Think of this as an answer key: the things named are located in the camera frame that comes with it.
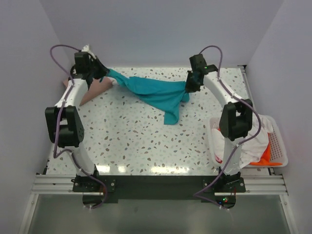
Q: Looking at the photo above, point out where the teal t shirt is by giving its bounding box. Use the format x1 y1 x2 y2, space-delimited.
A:
106 69 190 125

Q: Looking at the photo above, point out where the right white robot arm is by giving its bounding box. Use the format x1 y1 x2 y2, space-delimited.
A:
185 54 253 192

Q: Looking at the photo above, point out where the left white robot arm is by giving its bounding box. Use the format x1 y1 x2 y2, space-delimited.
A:
45 46 109 191

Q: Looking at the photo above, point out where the folded pink t shirt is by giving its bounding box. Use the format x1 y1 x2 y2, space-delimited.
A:
55 77 113 108

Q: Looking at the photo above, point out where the white t shirt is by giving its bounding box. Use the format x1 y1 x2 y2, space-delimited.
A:
211 113 275 169

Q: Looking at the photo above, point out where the orange t shirt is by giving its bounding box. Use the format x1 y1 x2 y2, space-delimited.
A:
214 126 273 166

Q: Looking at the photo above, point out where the white plastic basket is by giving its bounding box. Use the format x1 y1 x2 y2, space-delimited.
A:
207 115 288 168

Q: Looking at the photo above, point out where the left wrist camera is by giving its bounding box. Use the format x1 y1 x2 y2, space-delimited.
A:
81 44 96 59

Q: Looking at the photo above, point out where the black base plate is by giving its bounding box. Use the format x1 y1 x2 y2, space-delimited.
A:
71 175 246 209

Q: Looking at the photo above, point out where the aluminium front rail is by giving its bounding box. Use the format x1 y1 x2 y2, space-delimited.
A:
31 175 288 195

